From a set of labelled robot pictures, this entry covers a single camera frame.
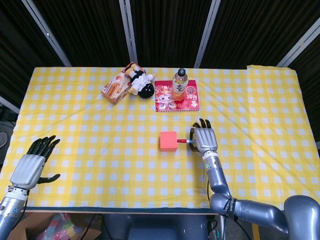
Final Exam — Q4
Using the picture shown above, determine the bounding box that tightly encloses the orange snack box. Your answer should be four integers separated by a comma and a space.
100, 61, 141, 106

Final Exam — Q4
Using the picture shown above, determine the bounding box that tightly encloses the blue seat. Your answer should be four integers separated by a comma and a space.
102, 214, 208, 240

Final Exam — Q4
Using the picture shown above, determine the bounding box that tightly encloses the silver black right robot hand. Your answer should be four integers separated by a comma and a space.
188, 118, 219, 154

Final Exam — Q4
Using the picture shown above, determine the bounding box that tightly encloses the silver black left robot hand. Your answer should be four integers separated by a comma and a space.
9, 135, 62, 190

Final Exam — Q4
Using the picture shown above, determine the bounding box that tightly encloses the pink cube block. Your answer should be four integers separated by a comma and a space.
159, 130, 179, 152

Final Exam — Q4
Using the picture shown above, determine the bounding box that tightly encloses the red spiral notebook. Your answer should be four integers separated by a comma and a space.
154, 79, 201, 113

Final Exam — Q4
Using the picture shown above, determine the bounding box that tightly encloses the brown cardboard box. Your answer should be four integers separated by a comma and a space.
13, 212, 101, 240

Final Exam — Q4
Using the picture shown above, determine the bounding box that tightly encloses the grey metal frame post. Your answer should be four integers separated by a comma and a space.
21, 0, 73, 67
118, 0, 139, 68
276, 23, 320, 68
193, 0, 222, 68

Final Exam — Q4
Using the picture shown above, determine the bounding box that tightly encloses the yellow white checkered tablecloth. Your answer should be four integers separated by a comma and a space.
0, 65, 320, 210

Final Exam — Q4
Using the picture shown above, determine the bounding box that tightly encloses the grey metal frame rail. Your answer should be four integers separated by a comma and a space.
0, 96, 21, 115

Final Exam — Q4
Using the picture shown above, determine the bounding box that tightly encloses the black haired plush doll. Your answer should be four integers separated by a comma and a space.
124, 66, 158, 100

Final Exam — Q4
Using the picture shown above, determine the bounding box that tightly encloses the orange drink bottle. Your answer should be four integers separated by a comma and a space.
171, 67, 189, 101

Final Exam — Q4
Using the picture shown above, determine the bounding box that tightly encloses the bag of colourful blocks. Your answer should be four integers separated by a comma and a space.
43, 213, 81, 240

